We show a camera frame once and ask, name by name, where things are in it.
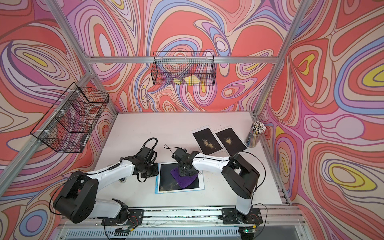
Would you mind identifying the white drawing tablet middle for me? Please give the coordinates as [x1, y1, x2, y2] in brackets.
[191, 126, 224, 155]

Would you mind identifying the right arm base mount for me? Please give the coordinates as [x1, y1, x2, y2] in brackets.
[218, 208, 263, 226]

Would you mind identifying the purple microfiber cloth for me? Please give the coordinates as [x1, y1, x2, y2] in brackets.
[171, 168, 198, 189]

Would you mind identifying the white drawing tablet right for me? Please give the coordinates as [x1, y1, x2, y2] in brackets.
[215, 127, 247, 156]

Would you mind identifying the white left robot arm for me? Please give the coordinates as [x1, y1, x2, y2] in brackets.
[53, 147, 159, 225]

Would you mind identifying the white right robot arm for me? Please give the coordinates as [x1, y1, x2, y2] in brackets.
[172, 148, 260, 216]

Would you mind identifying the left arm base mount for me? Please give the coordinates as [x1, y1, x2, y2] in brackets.
[102, 199, 144, 228]

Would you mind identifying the black wire basket back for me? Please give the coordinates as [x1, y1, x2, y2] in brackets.
[151, 51, 217, 86]

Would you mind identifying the yellow cloth in basket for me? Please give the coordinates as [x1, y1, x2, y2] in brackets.
[173, 75, 201, 86]

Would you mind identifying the black wire basket left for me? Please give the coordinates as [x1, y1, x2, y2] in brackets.
[30, 83, 109, 153]

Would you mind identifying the cup of coloured pencils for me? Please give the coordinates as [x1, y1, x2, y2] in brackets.
[245, 121, 267, 148]

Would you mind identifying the black wire basket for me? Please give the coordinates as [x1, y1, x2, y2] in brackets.
[151, 51, 217, 86]
[30, 83, 109, 153]

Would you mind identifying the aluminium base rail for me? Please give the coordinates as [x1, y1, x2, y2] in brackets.
[50, 204, 314, 240]

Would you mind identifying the blue white drawing tablet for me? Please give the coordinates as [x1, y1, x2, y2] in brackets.
[155, 162, 205, 194]

